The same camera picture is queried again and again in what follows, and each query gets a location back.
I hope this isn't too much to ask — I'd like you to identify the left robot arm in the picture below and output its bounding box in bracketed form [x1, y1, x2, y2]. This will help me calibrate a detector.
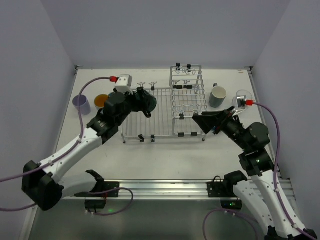
[21, 87, 157, 211]

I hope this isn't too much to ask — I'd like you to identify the dark green mug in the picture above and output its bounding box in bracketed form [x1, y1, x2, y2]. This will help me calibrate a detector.
[142, 91, 157, 119]

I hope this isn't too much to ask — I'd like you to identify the grey blue mug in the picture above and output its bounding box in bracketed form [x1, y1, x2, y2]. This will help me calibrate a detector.
[209, 83, 227, 108]

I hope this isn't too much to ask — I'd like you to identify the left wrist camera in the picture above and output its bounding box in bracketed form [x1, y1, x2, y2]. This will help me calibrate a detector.
[115, 74, 133, 94]

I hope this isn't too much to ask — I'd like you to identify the lavender plastic cup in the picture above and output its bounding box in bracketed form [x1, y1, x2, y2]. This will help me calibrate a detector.
[72, 94, 91, 115]

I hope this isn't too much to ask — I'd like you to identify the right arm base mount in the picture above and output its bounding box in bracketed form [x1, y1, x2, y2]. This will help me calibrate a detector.
[206, 175, 243, 211]

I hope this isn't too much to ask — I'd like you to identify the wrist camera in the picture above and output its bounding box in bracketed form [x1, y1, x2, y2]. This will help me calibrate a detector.
[115, 74, 133, 94]
[232, 95, 247, 116]

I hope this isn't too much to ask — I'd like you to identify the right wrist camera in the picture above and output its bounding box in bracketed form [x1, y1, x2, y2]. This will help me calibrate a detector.
[232, 95, 247, 116]

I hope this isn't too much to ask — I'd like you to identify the aluminium frame rail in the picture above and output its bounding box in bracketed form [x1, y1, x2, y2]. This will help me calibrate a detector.
[32, 177, 297, 201]

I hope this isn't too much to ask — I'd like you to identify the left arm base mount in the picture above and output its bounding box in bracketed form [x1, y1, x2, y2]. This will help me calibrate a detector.
[74, 181, 120, 213]

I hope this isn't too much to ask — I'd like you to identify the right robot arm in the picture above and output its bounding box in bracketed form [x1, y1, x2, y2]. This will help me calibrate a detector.
[192, 107, 317, 240]

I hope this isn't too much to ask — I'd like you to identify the silver wire dish rack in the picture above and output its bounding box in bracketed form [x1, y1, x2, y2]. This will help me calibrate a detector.
[121, 63, 207, 143]

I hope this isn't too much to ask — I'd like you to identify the light blue ceramic mug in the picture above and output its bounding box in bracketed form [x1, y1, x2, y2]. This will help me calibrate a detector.
[94, 92, 114, 110]

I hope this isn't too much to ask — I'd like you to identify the clear glass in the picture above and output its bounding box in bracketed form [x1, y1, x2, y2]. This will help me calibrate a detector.
[232, 89, 253, 109]

